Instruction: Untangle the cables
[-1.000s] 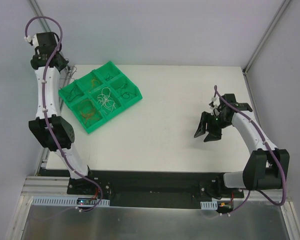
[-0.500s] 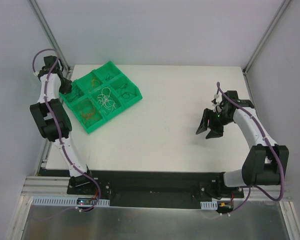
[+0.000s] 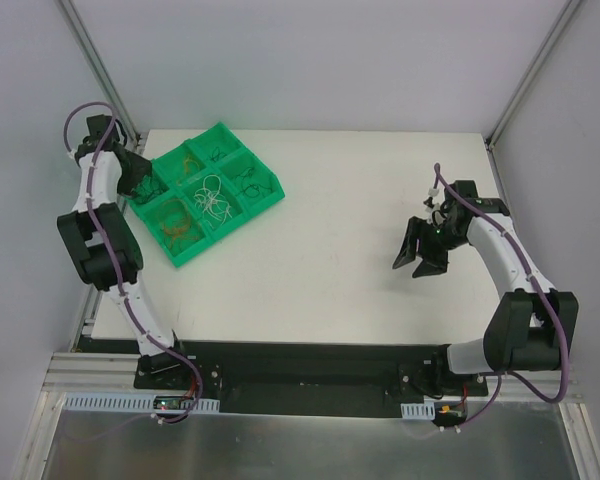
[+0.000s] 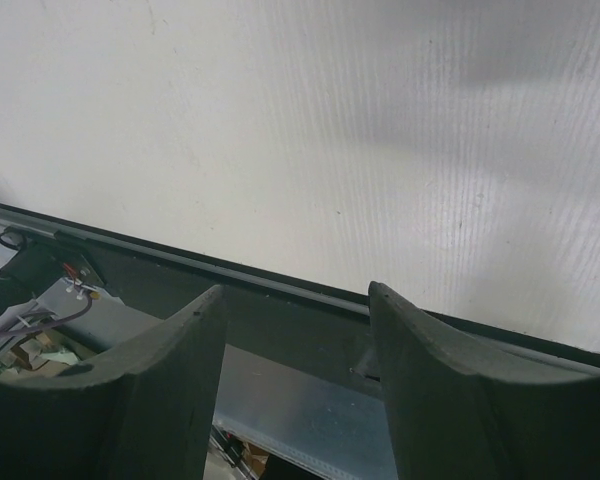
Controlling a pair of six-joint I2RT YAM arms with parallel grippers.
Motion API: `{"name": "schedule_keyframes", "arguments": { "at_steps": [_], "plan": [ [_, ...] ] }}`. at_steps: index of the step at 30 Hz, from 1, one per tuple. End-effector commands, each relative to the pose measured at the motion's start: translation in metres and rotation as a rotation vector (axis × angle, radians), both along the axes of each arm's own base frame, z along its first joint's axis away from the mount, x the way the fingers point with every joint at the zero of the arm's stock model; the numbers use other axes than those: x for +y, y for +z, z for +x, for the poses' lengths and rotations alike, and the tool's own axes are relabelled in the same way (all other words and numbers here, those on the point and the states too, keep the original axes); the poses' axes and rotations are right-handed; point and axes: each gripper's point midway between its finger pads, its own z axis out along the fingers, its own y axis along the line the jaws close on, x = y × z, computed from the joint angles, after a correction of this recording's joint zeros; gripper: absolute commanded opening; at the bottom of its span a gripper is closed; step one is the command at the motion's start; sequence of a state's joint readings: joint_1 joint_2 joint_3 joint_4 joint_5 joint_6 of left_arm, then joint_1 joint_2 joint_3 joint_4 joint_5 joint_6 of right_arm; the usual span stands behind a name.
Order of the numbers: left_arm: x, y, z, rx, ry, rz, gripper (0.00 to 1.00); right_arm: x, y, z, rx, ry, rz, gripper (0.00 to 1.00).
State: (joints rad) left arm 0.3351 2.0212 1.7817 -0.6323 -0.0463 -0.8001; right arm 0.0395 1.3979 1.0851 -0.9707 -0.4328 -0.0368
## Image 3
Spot white wire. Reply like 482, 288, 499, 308
192, 173, 236, 229

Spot aluminium frame post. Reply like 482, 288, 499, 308
54, 0, 141, 146
485, 0, 586, 151

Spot right aluminium frame post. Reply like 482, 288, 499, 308
485, 0, 586, 151

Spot green compartment tray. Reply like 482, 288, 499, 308
129, 122, 285, 268

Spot white cable duct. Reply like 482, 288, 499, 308
400, 402, 436, 421
64, 393, 220, 415

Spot left white cable duct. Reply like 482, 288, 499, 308
64, 393, 220, 415

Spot right white cable duct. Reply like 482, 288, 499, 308
400, 402, 436, 421

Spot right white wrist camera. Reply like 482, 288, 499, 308
423, 187, 445, 224

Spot black wire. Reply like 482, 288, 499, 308
232, 162, 276, 199

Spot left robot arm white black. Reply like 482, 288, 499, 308
56, 114, 192, 389

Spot left aluminium frame post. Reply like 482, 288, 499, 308
54, 0, 141, 146

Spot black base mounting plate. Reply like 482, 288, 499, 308
133, 341, 488, 418

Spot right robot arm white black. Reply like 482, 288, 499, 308
393, 180, 579, 403

